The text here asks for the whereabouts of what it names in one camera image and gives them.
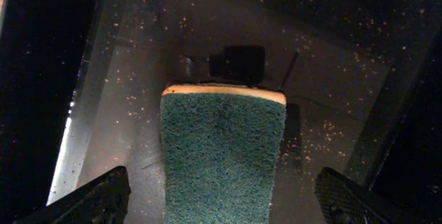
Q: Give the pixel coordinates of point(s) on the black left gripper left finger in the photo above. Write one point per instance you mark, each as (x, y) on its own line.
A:
(103, 200)

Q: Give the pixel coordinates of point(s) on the yellow green scrub sponge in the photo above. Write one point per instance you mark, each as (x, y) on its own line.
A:
(221, 145)

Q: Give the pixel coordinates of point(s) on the black rectangular water tray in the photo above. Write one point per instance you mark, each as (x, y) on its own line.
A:
(82, 82)

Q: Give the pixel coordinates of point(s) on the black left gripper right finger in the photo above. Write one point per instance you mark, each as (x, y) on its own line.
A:
(339, 202)

